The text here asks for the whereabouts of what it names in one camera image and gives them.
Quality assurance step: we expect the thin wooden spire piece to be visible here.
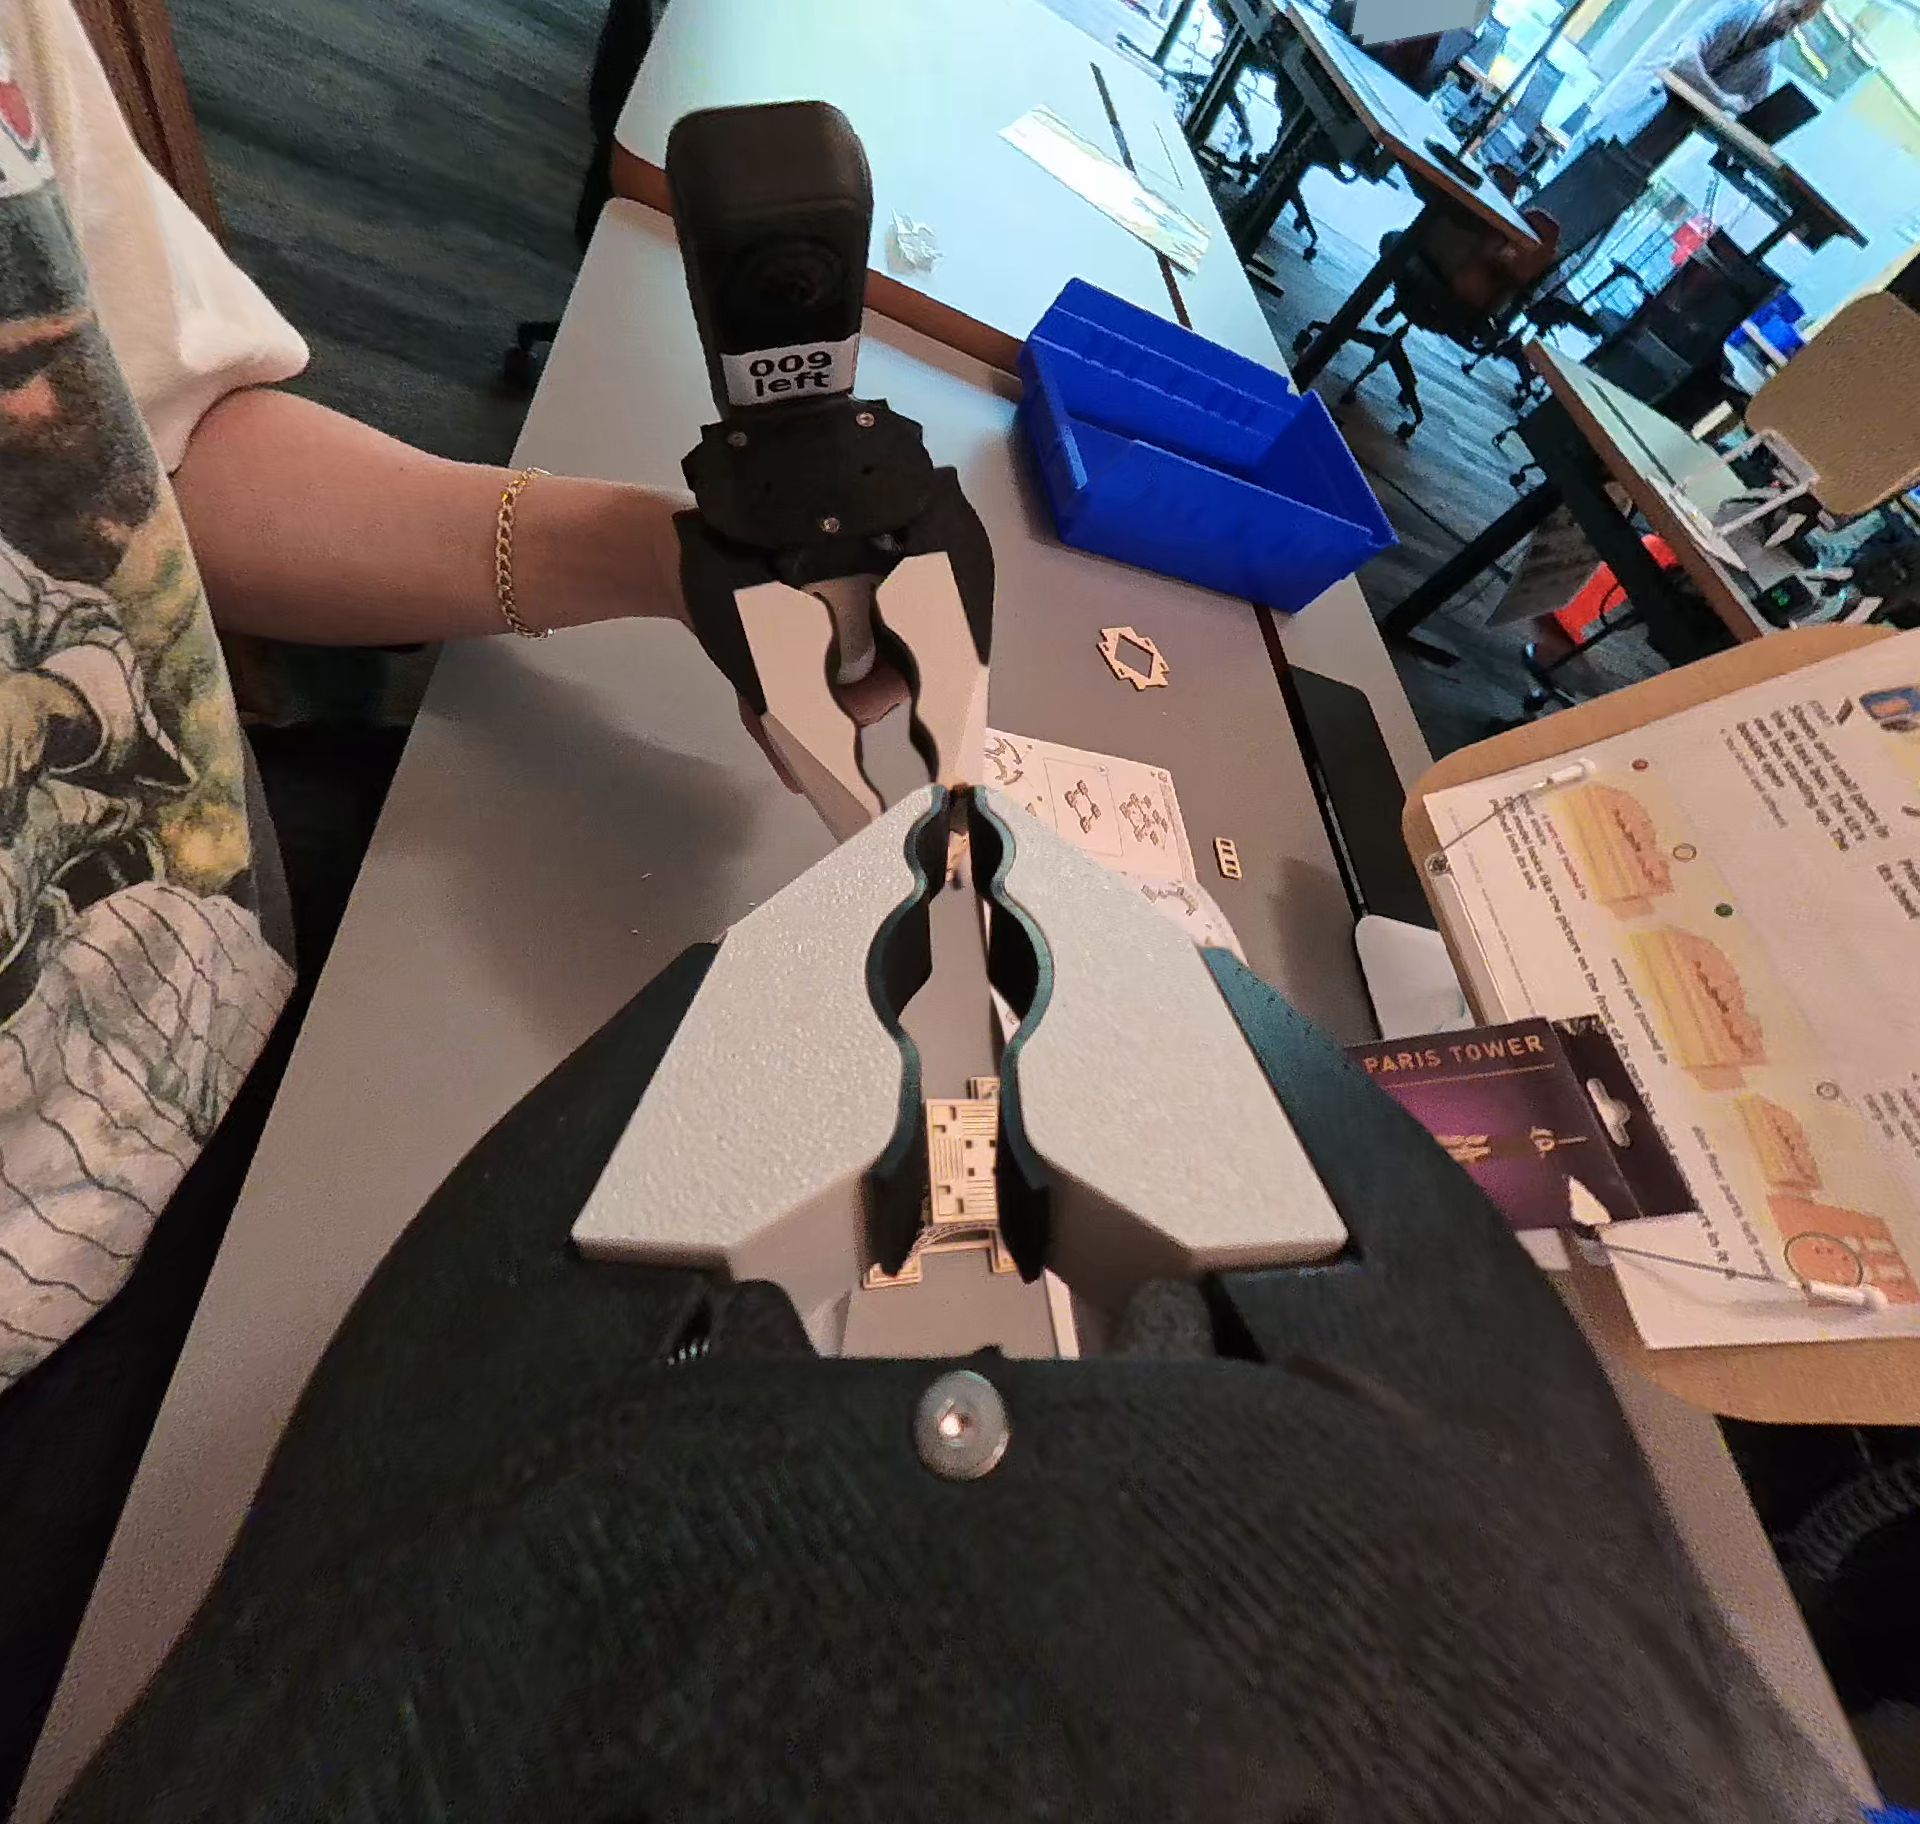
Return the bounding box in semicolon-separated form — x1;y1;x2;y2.
939;786;1005;1024

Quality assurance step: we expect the purple puzzle box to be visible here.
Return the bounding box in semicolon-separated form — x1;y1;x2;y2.
1343;1017;1707;1235

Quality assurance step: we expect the instruction poster board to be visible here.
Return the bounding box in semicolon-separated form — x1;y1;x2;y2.
1401;623;1920;1427

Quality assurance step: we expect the white flat board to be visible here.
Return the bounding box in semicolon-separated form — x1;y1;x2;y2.
1351;912;1477;1041

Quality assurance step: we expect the large blue storage bin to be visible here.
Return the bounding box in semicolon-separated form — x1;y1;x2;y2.
1014;275;1398;615

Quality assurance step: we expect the wooden pillar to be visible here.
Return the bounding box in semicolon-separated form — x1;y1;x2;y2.
32;0;228;242

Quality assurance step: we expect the person's left hand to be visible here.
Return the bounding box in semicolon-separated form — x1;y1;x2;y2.
738;650;926;810

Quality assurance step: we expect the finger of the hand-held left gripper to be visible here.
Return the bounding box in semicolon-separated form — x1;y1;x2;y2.
731;583;907;843
878;545;997;795

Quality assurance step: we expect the black flat pad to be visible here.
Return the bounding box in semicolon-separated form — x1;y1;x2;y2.
1286;666;1441;928

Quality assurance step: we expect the wooden tower base model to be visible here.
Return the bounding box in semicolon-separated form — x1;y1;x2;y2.
863;1079;1023;1289

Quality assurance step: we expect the white desk with wooden edge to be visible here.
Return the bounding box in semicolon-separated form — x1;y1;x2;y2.
610;0;1297;343

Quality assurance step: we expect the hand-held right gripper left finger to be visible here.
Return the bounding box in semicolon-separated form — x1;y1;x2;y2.
572;786;953;1281

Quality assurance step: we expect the folded paper instruction sheet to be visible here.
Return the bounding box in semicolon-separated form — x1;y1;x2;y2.
982;726;1251;958

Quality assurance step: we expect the long white paper strip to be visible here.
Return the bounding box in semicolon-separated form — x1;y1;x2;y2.
997;105;1214;275

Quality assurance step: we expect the person's left forearm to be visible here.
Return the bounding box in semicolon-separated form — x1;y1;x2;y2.
160;384;695;644

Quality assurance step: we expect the gold chain bracelet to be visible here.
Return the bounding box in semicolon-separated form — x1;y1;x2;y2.
493;464;557;642

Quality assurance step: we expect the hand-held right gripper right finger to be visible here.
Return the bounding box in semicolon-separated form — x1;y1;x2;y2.
967;782;1350;1286

